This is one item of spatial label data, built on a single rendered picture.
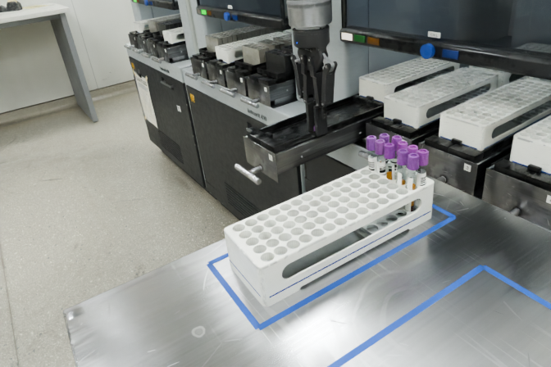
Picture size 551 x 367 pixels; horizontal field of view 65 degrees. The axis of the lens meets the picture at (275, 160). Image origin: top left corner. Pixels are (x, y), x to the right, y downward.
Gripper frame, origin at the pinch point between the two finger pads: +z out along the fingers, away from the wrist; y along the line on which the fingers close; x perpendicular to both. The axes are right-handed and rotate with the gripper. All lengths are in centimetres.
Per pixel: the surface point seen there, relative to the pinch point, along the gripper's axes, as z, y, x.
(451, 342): 3, -54, 26
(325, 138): 4.6, -2.2, -0.4
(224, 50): -2, 72, -15
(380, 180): -3.4, -33.0, 14.2
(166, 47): 3, 125, -12
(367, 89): 0.4, 5.8, -21.8
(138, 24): -3, 172, -16
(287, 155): 4.9, -2.2, 10.2
